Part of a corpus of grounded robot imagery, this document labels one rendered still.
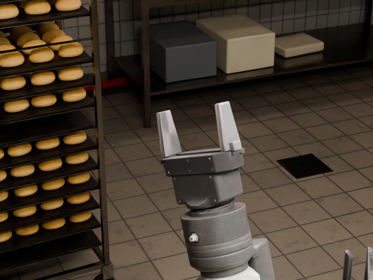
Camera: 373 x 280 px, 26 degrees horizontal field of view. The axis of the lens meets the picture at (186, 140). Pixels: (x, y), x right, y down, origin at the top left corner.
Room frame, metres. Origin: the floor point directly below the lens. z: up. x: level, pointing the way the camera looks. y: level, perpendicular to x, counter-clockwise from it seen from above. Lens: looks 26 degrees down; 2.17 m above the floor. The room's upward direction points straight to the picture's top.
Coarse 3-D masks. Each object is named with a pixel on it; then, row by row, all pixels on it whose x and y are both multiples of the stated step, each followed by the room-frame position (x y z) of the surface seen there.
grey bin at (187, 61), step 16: (160, 32) 5.12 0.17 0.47; (176, 32) 5.12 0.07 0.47; (192, 32) 5.12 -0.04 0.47; (160, 48) 4.89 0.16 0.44; (176, 48) 4.84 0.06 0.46; (192, 48) 4.88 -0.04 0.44; (208, 48) 4.92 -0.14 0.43; (160, 64) 4.89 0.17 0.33; (176, 64) 4.84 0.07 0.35; (192, 64) 4.88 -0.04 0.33; (208, 64) 4.92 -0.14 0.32; (176, 80) 4.84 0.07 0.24
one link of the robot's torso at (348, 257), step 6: (348, 252) 1.09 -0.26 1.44; (372, 252) 1.16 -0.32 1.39; (348, 258) 1.09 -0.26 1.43; (366, 258) 1.17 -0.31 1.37; (372, 258) 1.14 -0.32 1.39; (348, 264) 1.09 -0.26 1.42; (366, 264) 1.15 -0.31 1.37; (372, 264) 1.12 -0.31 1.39; (348, 270) 1.09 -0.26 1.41; (366, 270) 1.14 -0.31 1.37; (372, 270) 1.10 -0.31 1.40; (348, 276) 1.09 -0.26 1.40; (366, 276) 1.12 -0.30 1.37; (372, 276) 1.09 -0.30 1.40
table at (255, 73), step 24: (144, 0) 4.63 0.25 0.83; (168, 0) 4.70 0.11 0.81; (192, 0) 4.76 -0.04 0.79; (144, 24) 4.63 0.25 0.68; (360, 24) 6.03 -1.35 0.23; (144, 48) 4.63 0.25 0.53; (336, 48) 5.48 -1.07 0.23; (360, 48) 5.48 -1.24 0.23; (144, 72) 4.63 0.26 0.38; (216, 72) 5.01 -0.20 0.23; (240, 72) 5.01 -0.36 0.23; (264, 72) 5.01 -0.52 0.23; (288, 72) 5.04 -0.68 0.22; (144, 96) 4.63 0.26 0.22; (144, 120) 4.64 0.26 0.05
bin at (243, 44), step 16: (224, 16) 5.48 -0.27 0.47; (240, 16) 5.48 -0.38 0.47; (208, 32) 5.23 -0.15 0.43; (224, 32) 5.12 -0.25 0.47; (240, 32) 5.12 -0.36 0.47; (256, 32) 5.12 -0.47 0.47; (272, 32) 5.12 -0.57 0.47; (224, 48) 5.01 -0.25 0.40; (240, 48) 5.01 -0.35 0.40; (256, 48) 5.06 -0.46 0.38; (272, 48) 5.11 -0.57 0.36; (224, 64) 5.00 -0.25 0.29; (240, 64) 5.01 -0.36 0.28; (256, 64) 5.06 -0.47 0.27; (272, 64) 5.11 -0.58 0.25
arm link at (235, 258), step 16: (256, 240) 0.93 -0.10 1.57; (192, 256) 0.88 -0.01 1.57; (208, 256) 0.87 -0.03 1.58; (224, 256) 0.87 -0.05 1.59; (240, 256) 0.87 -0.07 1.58; (256, 256) 0.91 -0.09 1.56; (208, 272) 0.87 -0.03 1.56; (224, 272) 0.87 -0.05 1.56; (240, 272) 0.88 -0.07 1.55; (256, 272) 0.90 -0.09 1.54; (272, 272) 0.90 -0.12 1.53
